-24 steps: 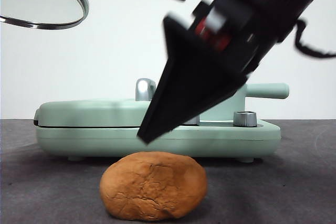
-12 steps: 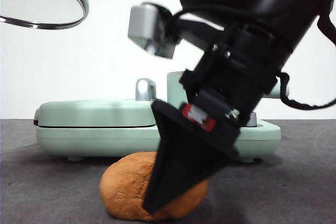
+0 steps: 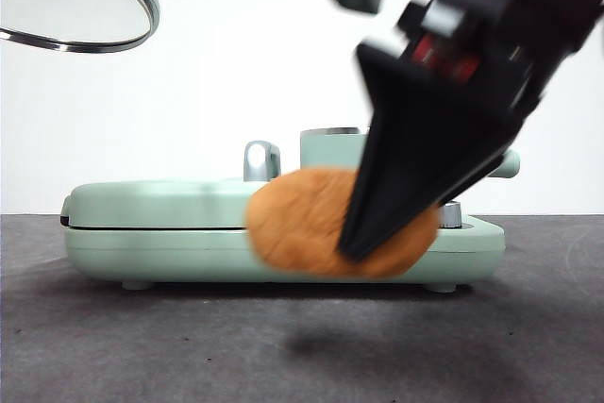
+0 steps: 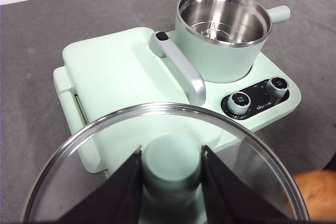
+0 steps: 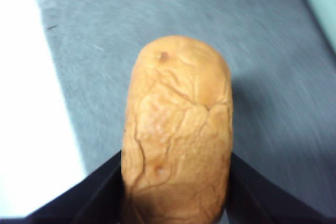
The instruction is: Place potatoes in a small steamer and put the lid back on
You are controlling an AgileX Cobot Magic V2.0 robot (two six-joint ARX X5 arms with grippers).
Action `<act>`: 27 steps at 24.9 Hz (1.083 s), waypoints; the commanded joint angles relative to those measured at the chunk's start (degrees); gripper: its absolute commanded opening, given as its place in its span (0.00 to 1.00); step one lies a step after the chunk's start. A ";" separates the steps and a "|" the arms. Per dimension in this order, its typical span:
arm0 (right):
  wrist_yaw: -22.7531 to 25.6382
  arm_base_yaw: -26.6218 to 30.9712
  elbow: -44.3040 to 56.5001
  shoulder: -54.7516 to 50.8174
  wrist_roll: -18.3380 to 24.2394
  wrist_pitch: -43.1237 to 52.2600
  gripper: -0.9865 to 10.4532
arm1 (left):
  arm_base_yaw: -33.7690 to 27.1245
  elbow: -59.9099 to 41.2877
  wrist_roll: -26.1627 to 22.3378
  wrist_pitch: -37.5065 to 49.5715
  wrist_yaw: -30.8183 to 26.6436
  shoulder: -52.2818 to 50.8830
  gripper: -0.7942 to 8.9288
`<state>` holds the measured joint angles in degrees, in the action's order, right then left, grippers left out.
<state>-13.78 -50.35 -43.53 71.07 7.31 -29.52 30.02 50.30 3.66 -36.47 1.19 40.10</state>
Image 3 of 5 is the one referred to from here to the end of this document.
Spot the green breakfast machine base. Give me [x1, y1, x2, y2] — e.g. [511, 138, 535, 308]
[63, 213, 506, 294]

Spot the silver control knob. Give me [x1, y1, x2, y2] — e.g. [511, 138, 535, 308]
[438, 202, 462, 229]

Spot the brown potato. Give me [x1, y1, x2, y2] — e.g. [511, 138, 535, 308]
[243, 166, 441, 279]

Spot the green griddle cover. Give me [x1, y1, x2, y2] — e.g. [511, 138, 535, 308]
[59, 176, 292, 232]

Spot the green pot with handle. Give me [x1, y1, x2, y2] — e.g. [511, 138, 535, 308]
[299, 126, 522, 182]

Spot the chrome griddle cover handle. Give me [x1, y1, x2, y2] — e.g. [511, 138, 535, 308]
[242, 140, 283, 183]

